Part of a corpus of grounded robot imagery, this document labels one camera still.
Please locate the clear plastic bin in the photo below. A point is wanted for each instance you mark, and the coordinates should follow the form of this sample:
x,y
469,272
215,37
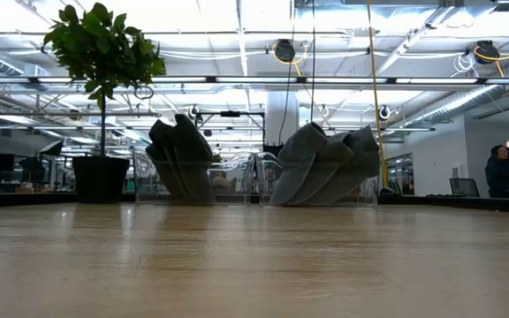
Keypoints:
x,y
237,181
371,194

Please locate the green plant in black pot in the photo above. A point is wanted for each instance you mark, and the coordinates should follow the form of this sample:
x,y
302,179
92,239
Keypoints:
x,y
102,44

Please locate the silver ventilation duct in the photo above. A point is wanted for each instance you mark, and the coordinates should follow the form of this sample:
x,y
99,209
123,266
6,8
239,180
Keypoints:
x,y
458,103

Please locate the small green plant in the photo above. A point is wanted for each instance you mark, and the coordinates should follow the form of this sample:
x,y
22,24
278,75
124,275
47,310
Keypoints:
x,y
218,157

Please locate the person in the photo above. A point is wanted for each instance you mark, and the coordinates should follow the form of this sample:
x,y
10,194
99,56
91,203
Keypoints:
x,y
499,174

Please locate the grey mesh chair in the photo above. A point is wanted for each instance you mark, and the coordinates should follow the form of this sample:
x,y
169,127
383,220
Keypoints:
x,y
464,187

